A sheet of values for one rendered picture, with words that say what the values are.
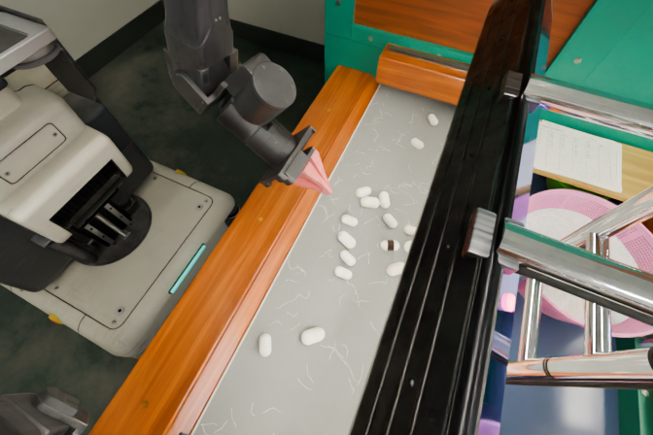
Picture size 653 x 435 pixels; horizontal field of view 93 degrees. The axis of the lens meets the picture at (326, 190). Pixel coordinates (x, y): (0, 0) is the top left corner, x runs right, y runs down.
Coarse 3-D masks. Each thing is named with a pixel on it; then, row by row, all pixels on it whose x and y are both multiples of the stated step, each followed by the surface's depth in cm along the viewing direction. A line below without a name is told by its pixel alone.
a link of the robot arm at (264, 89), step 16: (240, 64) 43; (256, 64) 35; (272, 64) 36; (176, 80) 39; (240, 80) 36; (256, 80) 35; (272, 80) 36; (288, 80) 37; (192, 96) 39; (224, 96) 44; (240, 96) 37; (256, 96) 35; (272, 96) 35; (288, 96) 37; (240, 112) 38; (256, 112) 37; (272, 112) 37
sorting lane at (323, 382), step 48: (384, 96) 79; (384, 144) 71; (432, 144) 71; (336, 192) 64; (336, 240) 58; (288, 288) 54; (336, 288) 54; (384, 288) 54; (288, 336) 50; (336, 336) 50; (240, 384) 46; (288, 384) 46; (336, 384) 46; (192, 432) 43; (240, 432) 43; (288, 432) 43; (336, 432) 43
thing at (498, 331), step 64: (512, 0) 37; (512, 64) 29; (512, 128) 23; (448, 192) 25; (512, 192) 21; (448, 256) 20; (448, 320) 17; (512, 320) 21; (384, 384) 18; (448, 384) 15
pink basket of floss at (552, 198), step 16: (544, 192) 60; (560, 192) 61; (576, 192) 60; (528, 208) 62; (544, 208) 64; (560, 208) 64; (576, 208) 62; (592, 208) 61; (608, 208) 60; (640, 224) 57; (624, 240) 59; (640, 240) 57; (640, 256) 57; (544, 304) 52; (576, 320) 48; (624, 320) 53; (624, 336) 47
